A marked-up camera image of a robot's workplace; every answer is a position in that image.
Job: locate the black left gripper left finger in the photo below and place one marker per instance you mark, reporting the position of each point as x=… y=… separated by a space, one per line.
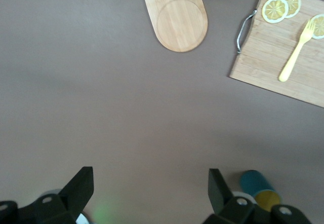
x=73 y=193

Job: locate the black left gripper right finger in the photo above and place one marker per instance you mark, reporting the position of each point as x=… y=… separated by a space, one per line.
x=219 y=191

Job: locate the dark teal mug yellow inside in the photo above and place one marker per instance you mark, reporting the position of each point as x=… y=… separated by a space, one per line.
x=255 y=183

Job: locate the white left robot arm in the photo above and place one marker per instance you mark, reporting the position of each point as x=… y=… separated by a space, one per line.
x=82 y=219

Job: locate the wooden mug rack with pegs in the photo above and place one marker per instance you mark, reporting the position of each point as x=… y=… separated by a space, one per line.
x=177 y=18

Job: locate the yellow plastic fork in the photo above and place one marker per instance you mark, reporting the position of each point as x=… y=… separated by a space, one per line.
x=294 y=56

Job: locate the lemon slice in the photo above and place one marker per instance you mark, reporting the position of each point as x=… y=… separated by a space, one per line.
x=294 y=2
x=319 y=27
x=274 y=9

